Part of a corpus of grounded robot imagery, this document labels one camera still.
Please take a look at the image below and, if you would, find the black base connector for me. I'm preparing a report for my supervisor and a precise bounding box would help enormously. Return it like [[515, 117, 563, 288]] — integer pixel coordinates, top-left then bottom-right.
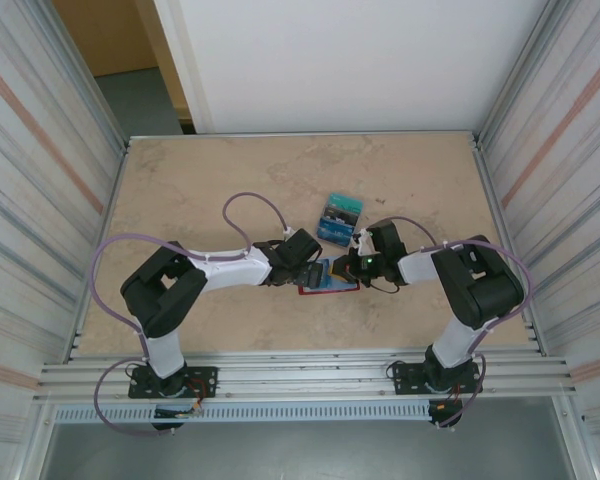
[[152, 405, 204, 435], [426, 398, 464, 430]]

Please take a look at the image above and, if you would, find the white door frame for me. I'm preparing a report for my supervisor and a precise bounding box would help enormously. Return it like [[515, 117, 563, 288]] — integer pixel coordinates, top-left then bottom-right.
[[152, 0, 216, 135]]

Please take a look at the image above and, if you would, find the teal credit card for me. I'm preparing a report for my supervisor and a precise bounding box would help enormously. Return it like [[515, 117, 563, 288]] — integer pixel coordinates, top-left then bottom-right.
[[328, 192, 365, 214]]

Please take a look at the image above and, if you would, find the dark blue credit card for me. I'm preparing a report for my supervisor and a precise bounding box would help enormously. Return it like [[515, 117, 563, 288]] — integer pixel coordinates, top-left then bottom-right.
[[315, 219, 356, 246]]

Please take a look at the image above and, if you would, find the black credit card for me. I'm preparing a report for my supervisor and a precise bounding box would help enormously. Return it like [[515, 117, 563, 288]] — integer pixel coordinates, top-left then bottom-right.
[[322, 204, 361, 227]]

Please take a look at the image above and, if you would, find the red card holder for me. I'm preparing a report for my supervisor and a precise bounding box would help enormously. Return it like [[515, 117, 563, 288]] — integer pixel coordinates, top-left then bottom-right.
[[298, 257, 362, 297]]

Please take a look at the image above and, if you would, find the brown wooden door panel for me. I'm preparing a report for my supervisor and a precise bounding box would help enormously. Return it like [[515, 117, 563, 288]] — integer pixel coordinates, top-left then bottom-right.
[[52, 0, 191, 124]]

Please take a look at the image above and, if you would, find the aluminium front rail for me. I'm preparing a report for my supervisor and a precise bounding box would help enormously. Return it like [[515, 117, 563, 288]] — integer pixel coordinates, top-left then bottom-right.
[[38, 349, 579, 402]]

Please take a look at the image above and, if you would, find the corrugated metal side panel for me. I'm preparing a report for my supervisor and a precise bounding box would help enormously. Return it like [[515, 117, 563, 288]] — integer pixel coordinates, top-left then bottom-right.
[[0, 0, 131, 480], [472, 0, 600, 451]]

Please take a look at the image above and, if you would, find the perforated cable duct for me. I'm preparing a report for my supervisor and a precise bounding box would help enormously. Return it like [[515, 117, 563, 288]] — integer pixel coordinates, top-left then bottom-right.
[[54, 402, 434, 425]]

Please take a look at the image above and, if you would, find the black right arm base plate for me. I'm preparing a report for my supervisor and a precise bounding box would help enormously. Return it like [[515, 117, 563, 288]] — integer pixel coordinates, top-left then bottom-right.
[[387, 360, 482, 397]]

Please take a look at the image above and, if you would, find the thin black cable loop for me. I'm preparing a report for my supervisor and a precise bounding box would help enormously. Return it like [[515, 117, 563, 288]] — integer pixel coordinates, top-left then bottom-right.
[[368, 277, 402, 295]]

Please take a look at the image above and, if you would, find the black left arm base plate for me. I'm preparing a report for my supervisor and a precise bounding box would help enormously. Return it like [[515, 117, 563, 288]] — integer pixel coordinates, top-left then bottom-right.
[[128, 366, 219, 400]]

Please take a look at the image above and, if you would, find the clear acrylic card tray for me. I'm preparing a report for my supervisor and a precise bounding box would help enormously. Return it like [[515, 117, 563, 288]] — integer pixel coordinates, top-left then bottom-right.
[[313, 191, 367, 247]]

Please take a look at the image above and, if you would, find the grey metal sheet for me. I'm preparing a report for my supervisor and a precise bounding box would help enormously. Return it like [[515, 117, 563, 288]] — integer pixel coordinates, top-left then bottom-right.
[[42, 399, 581, 480]]

